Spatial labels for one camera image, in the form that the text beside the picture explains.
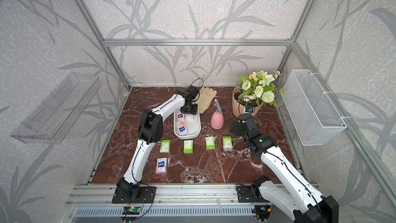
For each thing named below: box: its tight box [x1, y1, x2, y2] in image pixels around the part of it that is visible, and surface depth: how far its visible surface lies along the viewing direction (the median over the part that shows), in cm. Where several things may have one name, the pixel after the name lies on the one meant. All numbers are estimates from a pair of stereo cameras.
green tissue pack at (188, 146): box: [183, 139, 194, 155], surface depth 89 cm
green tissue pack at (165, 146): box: [159, 139, 171, 154], surface depth 88 cm
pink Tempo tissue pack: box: [176, 112, 186, 125], surface depth 101 cm
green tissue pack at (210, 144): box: [205, 136, 216, 151], surface depth 90 cm
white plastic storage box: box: [173, 108, 202, 140], surface depth 96 cm
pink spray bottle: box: [210, 98, 225, 130], surface depth 94 cm
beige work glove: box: [194, 87, 218, 115], surface depth 115 cm
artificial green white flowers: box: [236, 70, 285, 109], surface depth 82 cm
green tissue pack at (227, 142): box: [222, 136, 233, 150], surface depth 91 cm
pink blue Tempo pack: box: [155, 157, 168, 174], surface depth 82 cm
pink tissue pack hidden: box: [176, 122, 189, 136], surface depth 96 cm
